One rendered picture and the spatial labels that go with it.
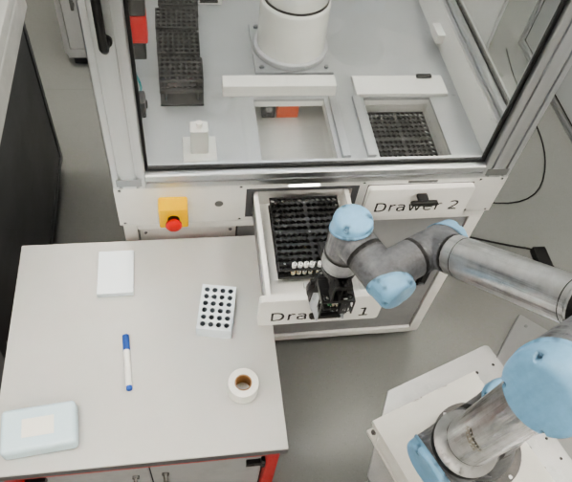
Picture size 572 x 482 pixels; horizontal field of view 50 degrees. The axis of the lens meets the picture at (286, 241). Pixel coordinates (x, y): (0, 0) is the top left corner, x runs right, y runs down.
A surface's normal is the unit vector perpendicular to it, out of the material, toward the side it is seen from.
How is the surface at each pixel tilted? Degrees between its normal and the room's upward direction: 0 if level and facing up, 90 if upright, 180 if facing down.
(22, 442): 0
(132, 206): 90
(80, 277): 0
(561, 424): 82
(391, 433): 2
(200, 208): 90
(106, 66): 90
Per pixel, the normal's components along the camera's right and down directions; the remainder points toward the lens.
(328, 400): 0.10, -0.58
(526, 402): -0.81, 0.32
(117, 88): 0.12, 0.81
